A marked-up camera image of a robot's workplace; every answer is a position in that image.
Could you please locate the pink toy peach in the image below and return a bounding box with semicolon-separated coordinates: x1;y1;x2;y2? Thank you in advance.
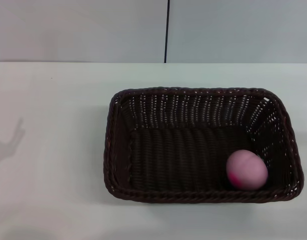
226;149;269;191

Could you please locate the dark vertical wall strip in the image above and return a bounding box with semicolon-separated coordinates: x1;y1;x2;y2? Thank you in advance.
164;0;171;64

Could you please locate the dark brown woven basket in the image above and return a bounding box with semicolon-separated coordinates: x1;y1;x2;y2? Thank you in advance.
102;86;305;205

